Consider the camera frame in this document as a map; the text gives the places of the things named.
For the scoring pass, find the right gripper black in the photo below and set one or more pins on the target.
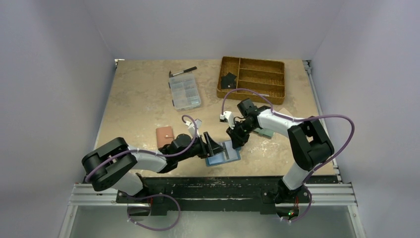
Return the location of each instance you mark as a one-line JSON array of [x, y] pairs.
[[237, 132]]

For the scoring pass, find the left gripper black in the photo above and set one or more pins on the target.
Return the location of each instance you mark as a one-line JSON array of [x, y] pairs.
[[206, 147]]

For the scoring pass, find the blue leather card holder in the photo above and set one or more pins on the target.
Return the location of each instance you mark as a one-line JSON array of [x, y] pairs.
[[217, 159]]

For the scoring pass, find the grey striped card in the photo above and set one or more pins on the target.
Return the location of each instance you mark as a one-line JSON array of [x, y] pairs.
[[260, 95]]

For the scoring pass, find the black VIP credit card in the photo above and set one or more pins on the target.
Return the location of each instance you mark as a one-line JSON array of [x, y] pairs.
[[226, 83]]

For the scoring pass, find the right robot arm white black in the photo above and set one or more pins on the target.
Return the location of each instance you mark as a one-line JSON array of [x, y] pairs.
[[309, 142]]

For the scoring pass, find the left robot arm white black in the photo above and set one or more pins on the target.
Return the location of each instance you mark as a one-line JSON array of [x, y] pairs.
[[109, 166]]

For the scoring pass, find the teal green card holder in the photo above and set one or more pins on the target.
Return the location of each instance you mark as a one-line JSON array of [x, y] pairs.
[[264, 132]]

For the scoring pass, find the pink leather card holder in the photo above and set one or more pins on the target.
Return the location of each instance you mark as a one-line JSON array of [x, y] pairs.
[[164, 135]]

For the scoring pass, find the beige card holder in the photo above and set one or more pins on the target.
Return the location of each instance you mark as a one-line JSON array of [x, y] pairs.
[[285, 112]]

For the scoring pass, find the clear plastic screw organizer box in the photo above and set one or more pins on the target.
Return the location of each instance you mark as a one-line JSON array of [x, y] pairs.
[[184, 90]]

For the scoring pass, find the wicker cutlery tray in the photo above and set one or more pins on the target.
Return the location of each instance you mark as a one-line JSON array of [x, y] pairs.
[[262, 76]]

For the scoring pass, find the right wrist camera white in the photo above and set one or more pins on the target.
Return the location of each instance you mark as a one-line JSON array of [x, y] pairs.
[[227, 117]]

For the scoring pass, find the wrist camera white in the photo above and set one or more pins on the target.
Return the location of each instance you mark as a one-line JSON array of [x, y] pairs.
[[227, 117], [194, 128]]

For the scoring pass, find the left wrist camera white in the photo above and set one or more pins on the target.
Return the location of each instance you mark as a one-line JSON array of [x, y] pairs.
[[194, 128]]

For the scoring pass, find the black metal base rail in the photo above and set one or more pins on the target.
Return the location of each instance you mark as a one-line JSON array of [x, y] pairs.
[[213, 194]]

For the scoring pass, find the claw hammer black handle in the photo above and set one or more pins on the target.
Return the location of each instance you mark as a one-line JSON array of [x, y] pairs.
[[170, 74]]

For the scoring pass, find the aluminium frame rail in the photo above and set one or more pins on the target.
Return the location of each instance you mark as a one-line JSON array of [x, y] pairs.
[[322, 195]]

